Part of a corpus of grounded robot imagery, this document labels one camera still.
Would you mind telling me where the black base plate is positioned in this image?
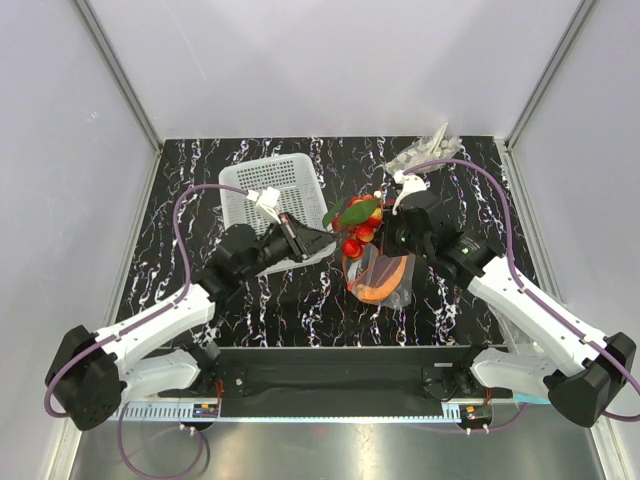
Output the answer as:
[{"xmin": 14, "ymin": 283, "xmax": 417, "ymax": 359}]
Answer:
[{"xmin": 124, "ymin": 346, "xmax": 511, "ymax": 412}]

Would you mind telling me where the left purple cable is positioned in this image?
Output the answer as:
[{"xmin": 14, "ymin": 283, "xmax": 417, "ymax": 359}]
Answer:
[{"xmin": 43, "ymin": 183, "xmax": 251, "ymax": 476}]

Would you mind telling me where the white slotted cable duct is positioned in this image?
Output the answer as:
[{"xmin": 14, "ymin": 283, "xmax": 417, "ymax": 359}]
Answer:
[{"xmin": 111, "ymin": 400, "xmax": 462, "ymax": 424}]

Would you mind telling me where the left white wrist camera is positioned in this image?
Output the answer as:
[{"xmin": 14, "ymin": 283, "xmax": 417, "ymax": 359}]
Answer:
[{"xmin": 247, "ymin": 187, "xmax": 281, "ymax": 224}]

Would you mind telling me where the right aluminium frame post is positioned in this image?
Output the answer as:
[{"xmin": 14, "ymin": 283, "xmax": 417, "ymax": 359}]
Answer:
[{"xmin": 504, "ymin": 0, "xmax": 599, "ymax": 149}]

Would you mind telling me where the white plastic basket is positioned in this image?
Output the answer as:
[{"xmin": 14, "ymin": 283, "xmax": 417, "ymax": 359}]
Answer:
[{"xmin": 218, "ymin": 153, "xmax": 334, "ymax": 276}]

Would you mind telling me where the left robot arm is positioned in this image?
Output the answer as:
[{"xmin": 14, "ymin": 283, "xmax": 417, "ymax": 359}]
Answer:
[{"xmin": 45, "ymin": 213, "xmax": 334, "ymax": 431}]

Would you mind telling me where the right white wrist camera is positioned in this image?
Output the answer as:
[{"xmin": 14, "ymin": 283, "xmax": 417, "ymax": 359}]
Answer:
[{"xmin": 392, "ymin": 171, "xmax": 427, "ymax": 215}]

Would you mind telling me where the left aluminium frame post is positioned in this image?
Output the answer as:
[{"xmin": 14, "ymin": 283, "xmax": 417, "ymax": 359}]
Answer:
[{"xmin": 72, "ymin": 0, "xmax": 164, "ymax": 149}]

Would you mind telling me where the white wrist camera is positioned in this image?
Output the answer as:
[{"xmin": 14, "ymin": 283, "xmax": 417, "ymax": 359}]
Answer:
[
  {"xmin": 392, "ymin": 171, "xmax": 427, "ymax": 215},
  {"xmin": 247, "ymin": 187, "xmax": 281, "ymax": 224}
]

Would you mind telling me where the red strawberry bunch with leaves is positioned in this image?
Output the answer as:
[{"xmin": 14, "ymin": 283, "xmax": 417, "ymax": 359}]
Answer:
[{"xmin": 322, "ymin": 191, "xmax": 383, "ymax": 261}]

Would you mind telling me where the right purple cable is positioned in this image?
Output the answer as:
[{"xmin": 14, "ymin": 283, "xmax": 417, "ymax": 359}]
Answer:
[{"xmin": 404, "ymin": 158, "xmax": 640, "ymax": 434}]

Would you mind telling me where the red orange papaya slice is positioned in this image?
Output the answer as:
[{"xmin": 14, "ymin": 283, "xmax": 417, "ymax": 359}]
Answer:
[{"xmin": 352, "ymin": 256, "xmax": 407, "ymax": 304}]

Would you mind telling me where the clear zip bag orange zipper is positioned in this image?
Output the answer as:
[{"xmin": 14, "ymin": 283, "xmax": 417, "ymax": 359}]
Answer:
[{"xmin": 341, "ymin": 245, "xmax": 415, "ymax": 310}]

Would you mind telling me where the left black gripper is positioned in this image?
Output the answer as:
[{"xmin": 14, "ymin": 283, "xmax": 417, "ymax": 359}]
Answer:
[{"xmin": 240, "ymin": 212, "xmax": 337, "ymax": 283}]

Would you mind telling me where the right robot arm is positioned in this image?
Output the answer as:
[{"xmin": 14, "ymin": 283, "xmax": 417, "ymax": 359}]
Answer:
[{"xmin": 374, "ymin": 191, "xmax": 636, "ymax": 428}]

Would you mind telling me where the aluminium frame post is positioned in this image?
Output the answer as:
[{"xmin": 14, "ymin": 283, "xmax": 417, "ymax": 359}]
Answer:
[
  {"xmin": 72, "ymin": 0, "xmax": 164, "ymax": 149},
  {"xmin": 504, "ymin": 0, "xmax": 599, "ymax": 149}
]

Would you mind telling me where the purple cable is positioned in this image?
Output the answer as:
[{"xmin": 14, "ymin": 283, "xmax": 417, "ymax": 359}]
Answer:
[
  {"xmin": 43, "ymin": 183, "xmax": 251, "ymax": 476},
  {"xmin": 404, "ymin": 158, "xmax": 640, "ymax": 434}
]

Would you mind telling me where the clear bag of white pieces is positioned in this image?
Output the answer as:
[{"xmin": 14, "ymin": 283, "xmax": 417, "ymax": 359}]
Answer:
[{"xmin": 385, "ymin": 122, "xmax": 462, "ymax": 175}]

